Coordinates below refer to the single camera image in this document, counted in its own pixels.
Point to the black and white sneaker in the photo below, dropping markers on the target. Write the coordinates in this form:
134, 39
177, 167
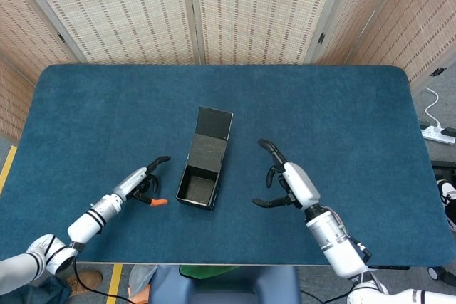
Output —
445, 193

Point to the white power strip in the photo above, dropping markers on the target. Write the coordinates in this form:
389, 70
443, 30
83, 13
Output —
436, 135

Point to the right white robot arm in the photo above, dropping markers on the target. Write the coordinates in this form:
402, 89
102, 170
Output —
338, 243

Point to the green cloth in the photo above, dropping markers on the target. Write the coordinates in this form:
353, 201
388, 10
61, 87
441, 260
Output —
203, 270

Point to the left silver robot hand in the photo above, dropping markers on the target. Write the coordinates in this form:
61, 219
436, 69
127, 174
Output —
130, 183

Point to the blue carpet table surface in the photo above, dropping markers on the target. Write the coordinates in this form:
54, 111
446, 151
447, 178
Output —
107, 122

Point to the black chair base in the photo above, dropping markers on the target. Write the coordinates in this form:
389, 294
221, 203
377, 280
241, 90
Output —
445, 172

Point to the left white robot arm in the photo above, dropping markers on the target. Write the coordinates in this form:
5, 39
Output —
85, 224

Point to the black cardboard box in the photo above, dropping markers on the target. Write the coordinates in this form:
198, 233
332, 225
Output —
210, 147

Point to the woven folding screen panel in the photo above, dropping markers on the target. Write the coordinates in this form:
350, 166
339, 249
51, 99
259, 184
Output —
342, 15
21, 15
117, 8
420, 15
256, 8

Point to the grey plastic bag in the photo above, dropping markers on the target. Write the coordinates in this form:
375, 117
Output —
140, 277

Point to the brown leather shoe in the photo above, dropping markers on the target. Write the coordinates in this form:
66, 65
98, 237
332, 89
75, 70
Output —
89, 278

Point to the black screen hinge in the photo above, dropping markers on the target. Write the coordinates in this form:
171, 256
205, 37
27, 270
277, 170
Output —
61, 37
438, 71
321, 38

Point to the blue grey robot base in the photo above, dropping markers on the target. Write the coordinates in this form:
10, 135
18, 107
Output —
228, 286

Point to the black caster wheel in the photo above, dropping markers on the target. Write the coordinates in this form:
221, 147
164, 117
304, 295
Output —
436, 273

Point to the orange packet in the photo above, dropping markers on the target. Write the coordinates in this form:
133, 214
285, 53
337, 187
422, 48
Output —
139, 299

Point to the black bar under table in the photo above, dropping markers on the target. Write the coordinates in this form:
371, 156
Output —
392, 267

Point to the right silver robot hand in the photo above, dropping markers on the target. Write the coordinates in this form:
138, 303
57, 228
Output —
301, 184

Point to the blue jeans leg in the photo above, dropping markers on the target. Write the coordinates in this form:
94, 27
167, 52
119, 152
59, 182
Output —
42, 293

